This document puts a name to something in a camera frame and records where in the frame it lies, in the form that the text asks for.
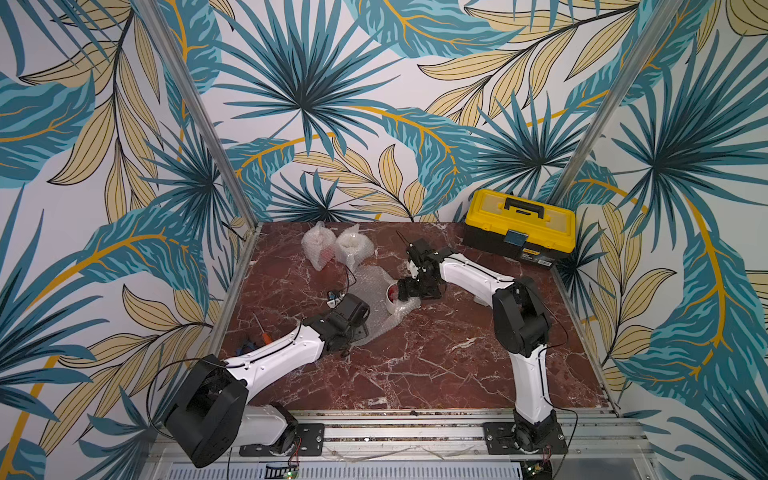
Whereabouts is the clear bubble wrap sheet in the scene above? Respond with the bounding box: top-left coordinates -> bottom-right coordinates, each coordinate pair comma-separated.
351,265 -> 421,346
334,224 -> 374,273
301,222 -> 337,271

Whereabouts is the aluminium frame post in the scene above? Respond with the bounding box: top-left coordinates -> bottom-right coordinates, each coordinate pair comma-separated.
135,0 -> 259,232
548,0 -> 682,204

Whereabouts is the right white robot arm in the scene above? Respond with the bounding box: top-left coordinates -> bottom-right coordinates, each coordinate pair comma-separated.
398,239 -> 558,442

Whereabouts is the right aluminium frame post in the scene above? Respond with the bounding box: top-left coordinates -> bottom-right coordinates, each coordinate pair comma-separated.
548,0 -> 682,204

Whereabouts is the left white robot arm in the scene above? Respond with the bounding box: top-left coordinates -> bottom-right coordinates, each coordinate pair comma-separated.
162,294 -> 370,468

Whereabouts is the yellow black toolbox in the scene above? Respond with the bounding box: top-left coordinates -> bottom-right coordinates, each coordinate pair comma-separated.
463,189 -> 577,268

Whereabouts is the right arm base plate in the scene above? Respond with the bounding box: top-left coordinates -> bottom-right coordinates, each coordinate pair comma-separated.
482,422 -> 568,455

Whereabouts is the left aluminium frame post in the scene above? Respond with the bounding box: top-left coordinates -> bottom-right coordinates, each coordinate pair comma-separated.
135,0 -> 259,232

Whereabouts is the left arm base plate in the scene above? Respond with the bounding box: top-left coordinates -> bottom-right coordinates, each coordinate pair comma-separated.
238,423 -> 325,460

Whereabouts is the front aluminium rail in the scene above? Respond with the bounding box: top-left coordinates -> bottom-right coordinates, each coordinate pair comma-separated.
144,414 -> 650,480

